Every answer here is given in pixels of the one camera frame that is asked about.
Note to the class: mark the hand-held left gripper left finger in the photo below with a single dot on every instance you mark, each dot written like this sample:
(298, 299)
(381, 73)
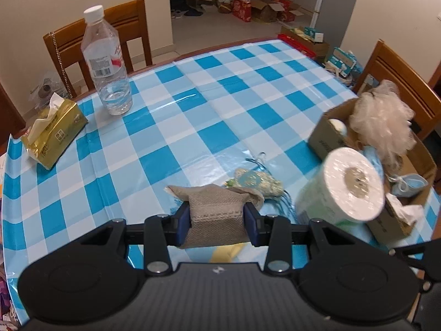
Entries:
(182, 224)

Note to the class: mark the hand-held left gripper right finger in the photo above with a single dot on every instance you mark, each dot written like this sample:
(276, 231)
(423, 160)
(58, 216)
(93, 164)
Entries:
(249, 224)

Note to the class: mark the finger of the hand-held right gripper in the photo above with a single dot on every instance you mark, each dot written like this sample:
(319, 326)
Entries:
(417, 246)

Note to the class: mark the grey fabric sachet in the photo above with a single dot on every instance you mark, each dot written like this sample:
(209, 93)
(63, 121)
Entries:
(215, 213)

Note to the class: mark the blue face mask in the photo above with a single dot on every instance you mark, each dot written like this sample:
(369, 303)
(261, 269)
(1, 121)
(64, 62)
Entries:
(413, 182)

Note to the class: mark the green toilet paper roll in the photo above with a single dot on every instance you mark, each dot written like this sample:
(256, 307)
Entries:
(337, 179)

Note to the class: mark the pink mesh bath pouf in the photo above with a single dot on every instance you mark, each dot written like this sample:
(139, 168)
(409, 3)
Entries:
(382, 120)

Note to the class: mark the yellow sheet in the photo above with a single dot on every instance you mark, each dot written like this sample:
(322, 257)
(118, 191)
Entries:
(227, 252)

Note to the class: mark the crumpled white tissue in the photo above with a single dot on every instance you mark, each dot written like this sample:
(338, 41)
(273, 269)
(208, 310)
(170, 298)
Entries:
(405, 210)

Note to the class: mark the embroidered tasselled sachet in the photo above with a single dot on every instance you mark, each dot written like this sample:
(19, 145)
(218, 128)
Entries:
(255, 181)

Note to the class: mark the light blue cloth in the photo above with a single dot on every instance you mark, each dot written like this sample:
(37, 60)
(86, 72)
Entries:
(373, 160)

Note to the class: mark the blue checkered tablecloth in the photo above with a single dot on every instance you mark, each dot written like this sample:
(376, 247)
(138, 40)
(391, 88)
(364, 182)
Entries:
(206, 110)

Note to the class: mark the golden tissue pack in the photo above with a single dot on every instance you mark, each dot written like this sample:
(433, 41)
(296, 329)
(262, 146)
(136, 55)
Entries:
(58, 134)

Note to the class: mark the clear plastic water bottle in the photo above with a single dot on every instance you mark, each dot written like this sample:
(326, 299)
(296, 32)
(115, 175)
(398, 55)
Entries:
(106, 76)

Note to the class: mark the wooden chair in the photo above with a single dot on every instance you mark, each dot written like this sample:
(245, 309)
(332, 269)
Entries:
(396, 69)
(131, 17)

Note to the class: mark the blue white tissue packs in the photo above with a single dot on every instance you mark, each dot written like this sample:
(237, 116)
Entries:
(342, 62)

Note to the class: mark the purple packets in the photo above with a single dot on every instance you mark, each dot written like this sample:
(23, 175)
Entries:
(7, 300)

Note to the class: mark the clear plastic bag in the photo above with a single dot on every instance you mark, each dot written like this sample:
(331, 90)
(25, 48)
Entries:
(43, 91)

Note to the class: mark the cardboard box of packets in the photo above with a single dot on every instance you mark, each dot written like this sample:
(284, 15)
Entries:
(310, 39)

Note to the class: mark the brown wooden door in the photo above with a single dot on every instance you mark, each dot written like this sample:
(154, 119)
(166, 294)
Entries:
(10, 113)

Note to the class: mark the dark shoes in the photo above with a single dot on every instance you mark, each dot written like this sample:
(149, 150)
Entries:
(187, 13)

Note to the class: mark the red packaged bag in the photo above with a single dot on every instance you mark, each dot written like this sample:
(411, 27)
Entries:
(243, 8)

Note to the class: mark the open cardboard box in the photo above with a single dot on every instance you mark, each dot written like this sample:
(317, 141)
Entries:
(272, 8)

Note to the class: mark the grey refrigerator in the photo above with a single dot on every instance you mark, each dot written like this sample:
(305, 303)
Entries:
(341, 7)

